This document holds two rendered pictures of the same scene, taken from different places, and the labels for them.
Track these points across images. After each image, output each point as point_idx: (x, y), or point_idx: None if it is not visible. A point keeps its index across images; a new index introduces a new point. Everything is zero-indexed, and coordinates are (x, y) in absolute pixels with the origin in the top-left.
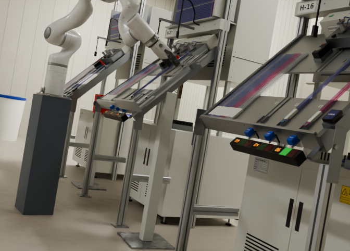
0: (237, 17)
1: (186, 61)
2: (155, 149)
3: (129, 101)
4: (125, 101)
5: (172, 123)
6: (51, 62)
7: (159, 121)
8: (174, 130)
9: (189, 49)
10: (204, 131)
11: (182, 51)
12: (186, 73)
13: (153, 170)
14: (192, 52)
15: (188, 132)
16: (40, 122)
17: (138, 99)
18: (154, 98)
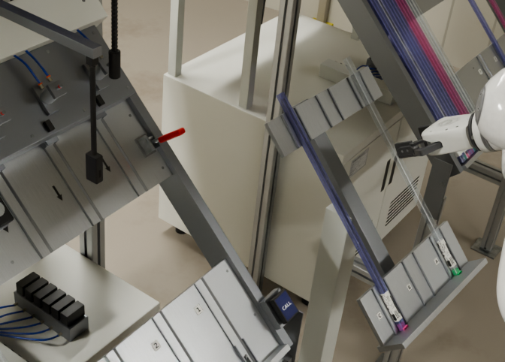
0: None
1: (343, 116)
2: (333, 327)
3: (476, 273)
4: (461, 289)
5: (74, 321)
6: None
7: (340, 278)
8: (155, 307)
9: (67, 83)
10: (102, 245)
11: (58, 110)
12: (325, 143)
13: (332, 354)
14: (129, 83)
15: (122, 282)
16: None
17: (423, 269)
18: (379, 243)
